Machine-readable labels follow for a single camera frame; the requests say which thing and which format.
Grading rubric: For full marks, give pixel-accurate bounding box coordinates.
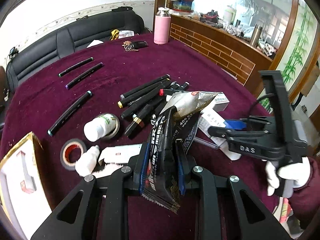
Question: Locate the blue white medicine box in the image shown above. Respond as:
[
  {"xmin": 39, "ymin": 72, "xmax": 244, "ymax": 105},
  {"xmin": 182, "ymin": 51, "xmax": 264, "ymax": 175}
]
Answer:
[{"xmin": 198, "ymin": 106, "xmax": 241, "ymax": 161}]

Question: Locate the small white dropper bottle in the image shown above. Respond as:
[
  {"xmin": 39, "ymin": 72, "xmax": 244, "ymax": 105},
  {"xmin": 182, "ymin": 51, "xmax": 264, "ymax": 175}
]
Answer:
[{"xmin": 75, "ymin": 145, "xmax": 100, "ymax": 177}]

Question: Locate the black tape roll red core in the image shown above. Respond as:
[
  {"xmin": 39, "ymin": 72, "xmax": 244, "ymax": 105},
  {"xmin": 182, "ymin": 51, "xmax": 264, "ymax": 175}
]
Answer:
[{"xmin": 60, "ymin": 138, "xmax": 87, "ymax": 171}]

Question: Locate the black snack packet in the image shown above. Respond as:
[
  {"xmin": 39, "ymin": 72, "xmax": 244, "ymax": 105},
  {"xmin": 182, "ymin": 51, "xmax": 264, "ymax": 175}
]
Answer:
[{"xmin": 140, "ymin": 91, "xmax": 218, "ymax": 212}]

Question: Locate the black marker red cap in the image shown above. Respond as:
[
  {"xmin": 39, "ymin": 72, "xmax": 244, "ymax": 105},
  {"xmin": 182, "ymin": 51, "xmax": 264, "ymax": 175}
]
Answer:
[{"xmin": 120, "ymin": 85, "xmax": 165, "ymax": 119}]

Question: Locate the black marker yellow cap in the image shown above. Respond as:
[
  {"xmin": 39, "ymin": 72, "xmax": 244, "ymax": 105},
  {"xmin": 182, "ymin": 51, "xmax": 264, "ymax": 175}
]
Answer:
[{"xmin": 117, "ymin": 78, "xmax": 170, "ymax": 108}]

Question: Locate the white medicine box barcode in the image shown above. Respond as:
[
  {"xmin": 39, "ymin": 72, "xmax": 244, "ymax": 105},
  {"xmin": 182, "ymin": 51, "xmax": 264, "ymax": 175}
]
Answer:
[{"xmin": 208, "ymin": 93, "xmax": 229, "ymax": 112}]

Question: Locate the grey red 502 glue box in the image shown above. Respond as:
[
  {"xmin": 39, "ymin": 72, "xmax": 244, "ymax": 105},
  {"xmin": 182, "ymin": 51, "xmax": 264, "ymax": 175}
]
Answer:
[{"xmin": 16, "ymin": 151, "xmax": 36, "ymax": 194}]

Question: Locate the white gloved right hand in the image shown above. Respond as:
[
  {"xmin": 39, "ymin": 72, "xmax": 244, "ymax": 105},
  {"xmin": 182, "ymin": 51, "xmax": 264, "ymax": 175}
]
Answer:
[{"xmin": 265, "ymin": 157, "xmax": 311, "ymax": 196}]

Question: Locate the gold white tray box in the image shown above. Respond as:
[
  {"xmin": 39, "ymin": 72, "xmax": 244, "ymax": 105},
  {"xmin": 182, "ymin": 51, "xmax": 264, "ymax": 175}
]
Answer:
[{"xmin": 1, "ymin": 132, "xmax": 52, "ymax": 239}]

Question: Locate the wooden headboard shelf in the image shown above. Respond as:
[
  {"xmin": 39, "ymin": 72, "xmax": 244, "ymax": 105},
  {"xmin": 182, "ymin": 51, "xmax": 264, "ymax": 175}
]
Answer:
[{"xmin": 152, "ymin": 0, "xmax": 301, "ymax": 98}]

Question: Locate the black marker grey cap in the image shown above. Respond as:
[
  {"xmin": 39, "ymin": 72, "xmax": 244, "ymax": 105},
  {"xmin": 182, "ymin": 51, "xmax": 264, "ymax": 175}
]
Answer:
[{"xmin": 120, "ymin": 74, "xmax": 170, "ymax": 99}]

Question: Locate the steel thermos cup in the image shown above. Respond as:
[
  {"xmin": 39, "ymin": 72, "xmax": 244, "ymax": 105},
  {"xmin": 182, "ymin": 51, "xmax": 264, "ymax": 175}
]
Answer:
[{"xmin": 249, "ymin": 24, "xmax": 263, "ymax": 47}]

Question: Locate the black marker teal cap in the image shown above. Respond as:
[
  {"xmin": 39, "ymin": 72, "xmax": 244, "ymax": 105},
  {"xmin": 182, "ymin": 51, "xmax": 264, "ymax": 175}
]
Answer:
[{"xmin": 47, "ymin": 90, "xmax": 93, "ymax": 137}]

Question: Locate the white pill bottle green label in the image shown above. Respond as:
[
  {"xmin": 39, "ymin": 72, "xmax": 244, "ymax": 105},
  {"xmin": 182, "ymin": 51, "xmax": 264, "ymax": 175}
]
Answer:
[{"xmin": 83, "ymin": 114, "xmax": 116, "ymax": 142}]

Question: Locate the pink thermos bottle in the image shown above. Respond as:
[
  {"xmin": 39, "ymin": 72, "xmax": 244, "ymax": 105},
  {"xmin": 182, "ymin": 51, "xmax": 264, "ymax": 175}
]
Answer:
[{"xmin": 153, "ymin": 7, "xmax": 171, "ymax": 45}]

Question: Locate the black marker purple cap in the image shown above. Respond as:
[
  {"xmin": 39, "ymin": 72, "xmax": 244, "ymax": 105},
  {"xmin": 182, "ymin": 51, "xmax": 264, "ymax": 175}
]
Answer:
[{"xmin": 65, "ymin": 62, "xmax": 104, "ymax": 90}]

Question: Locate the yellow object on sofa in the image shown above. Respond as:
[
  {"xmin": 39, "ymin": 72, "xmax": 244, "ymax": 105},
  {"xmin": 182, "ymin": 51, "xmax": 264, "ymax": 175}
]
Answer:
[{"xmin": 110, "ymin": 29, "xmax": 119, "ymax": 41}]

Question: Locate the black marker green cap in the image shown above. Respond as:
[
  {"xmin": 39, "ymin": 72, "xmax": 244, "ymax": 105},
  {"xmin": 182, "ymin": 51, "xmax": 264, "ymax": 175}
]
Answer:
[{"xmin": 58, "ymin": 57, "xmax": 94, "ymax": 77}]

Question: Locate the black leather sofa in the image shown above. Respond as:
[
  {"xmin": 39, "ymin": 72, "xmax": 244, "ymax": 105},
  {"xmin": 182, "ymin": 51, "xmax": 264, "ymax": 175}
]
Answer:
[{"xmin": 6, "ymin": 7, "xmax": 147, "ymax": 93}]

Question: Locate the black braided cable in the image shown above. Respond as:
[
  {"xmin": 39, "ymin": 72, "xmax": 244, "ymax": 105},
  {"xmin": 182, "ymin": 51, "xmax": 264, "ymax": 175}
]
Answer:
[{"xmin": 246, "ymin": 93, "xmax": 276, "ymax": 120}]

